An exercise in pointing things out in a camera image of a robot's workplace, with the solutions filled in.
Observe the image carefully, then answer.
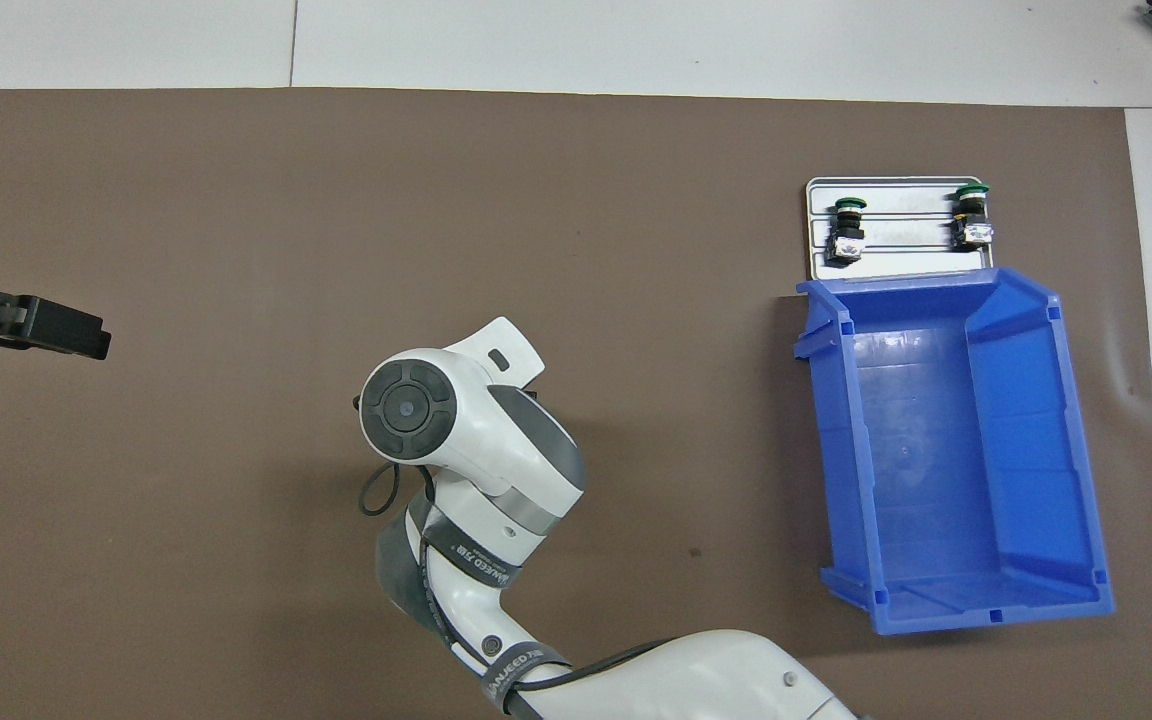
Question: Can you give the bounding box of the green push button yellow mark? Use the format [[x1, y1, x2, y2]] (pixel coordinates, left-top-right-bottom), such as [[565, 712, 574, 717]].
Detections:
[[950, 182, 996, 252]]

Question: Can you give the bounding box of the brown table mat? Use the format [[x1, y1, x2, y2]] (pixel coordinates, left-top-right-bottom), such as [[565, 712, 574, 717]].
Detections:
[[0, 87, 1152, 720]]

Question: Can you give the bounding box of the grey metal tray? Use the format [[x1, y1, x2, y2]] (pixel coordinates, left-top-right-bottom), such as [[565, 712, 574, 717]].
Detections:
[[804, 176, 998, 282]]

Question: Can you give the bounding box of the blue plastic storage bin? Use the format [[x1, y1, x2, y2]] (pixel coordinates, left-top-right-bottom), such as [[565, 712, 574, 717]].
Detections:
[[793, 267, 1116, 638]]

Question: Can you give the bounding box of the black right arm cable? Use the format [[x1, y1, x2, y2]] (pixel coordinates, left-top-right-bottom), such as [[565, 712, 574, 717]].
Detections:
[[356, 395, 682, 693]]

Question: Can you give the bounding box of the green push button switch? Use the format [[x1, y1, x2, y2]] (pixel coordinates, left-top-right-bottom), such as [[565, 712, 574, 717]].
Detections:
[[828, 196, 869, 267]]

